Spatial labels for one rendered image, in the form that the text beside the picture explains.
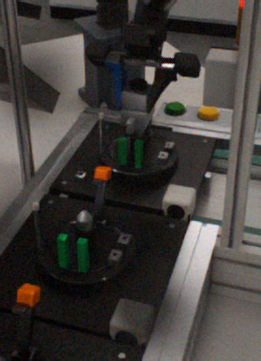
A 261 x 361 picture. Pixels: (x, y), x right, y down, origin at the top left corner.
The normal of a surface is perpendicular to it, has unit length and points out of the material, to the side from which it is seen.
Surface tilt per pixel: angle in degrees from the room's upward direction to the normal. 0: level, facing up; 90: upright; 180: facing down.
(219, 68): 90
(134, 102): 90
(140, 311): 0
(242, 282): 90
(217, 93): 90
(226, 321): 0
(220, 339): 0
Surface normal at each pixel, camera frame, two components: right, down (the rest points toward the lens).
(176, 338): -0.01, -0.85
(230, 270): -0.31, 0.50
